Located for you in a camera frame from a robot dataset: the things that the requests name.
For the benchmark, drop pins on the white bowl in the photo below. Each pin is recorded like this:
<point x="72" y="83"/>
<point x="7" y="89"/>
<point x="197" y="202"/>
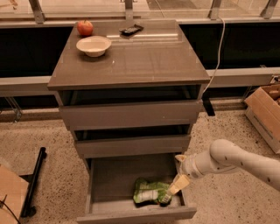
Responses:
<point x="94" y="46"/>

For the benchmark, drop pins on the grey middle drawer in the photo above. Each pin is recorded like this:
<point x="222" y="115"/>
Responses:
<point x="132" y="146"/>

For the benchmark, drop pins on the grey top drawer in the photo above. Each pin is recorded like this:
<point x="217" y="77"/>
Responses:
<point x="130" y="115"/>

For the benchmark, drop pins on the red apple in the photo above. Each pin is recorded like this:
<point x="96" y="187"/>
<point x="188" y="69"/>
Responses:
<point x="85" y="28"/>

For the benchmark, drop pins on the cardboard box right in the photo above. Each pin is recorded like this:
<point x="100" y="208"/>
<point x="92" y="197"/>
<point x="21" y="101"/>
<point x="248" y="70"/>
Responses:
<point x="264" y="112"/>

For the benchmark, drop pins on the green rice chip bag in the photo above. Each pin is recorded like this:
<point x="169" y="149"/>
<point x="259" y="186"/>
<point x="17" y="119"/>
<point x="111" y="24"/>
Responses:
<point x="153" y="192"/>

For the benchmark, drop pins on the grey drawer cabinet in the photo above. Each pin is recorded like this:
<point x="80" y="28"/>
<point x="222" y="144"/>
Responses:
<point x="156" y="65"/>

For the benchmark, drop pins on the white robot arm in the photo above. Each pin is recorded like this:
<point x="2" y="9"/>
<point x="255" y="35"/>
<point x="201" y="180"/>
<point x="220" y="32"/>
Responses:
<point x="224" y="156"/>

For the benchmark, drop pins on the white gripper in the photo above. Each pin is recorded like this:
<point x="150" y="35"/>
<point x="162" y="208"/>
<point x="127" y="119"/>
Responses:
<point x="188" y="167"/>

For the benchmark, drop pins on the grey bottom drawer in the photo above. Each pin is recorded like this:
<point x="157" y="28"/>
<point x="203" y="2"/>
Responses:
<point x="112" y="185"/>

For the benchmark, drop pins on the grey drawer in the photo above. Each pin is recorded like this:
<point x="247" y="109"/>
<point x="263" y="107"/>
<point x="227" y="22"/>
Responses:
<point x="130" y="115"/>
<point x="112" y="185"/>
<point x="132" y="146"/>

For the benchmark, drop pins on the black metal stand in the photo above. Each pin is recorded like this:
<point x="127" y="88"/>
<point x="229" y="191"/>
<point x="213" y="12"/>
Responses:
<point x="28" y="209"/>

